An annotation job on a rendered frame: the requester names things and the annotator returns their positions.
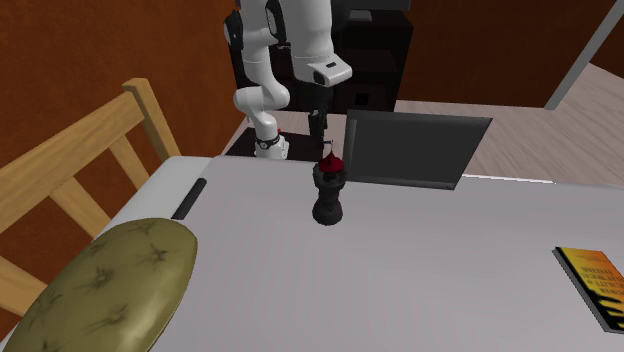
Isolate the dark robot stand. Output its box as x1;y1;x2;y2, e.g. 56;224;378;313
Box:
225;127;343;163

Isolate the red apple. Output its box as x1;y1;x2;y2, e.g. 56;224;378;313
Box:
318;140;346;176

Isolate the black cabinet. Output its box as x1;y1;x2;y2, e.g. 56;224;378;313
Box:
228;0;415;113

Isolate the black chess rook figure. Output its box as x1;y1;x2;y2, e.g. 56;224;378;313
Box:
311;163;349;227

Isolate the dark grey laptop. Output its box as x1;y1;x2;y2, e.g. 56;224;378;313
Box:
342;108;494;192

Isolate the wooden bed with grey cover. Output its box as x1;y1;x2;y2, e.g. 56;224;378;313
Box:
0;77;624;352

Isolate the olive green tufted pillow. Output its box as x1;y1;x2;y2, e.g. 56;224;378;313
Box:
1;217;199;352

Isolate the orange and black book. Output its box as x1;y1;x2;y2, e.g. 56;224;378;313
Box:
552;245;624;336

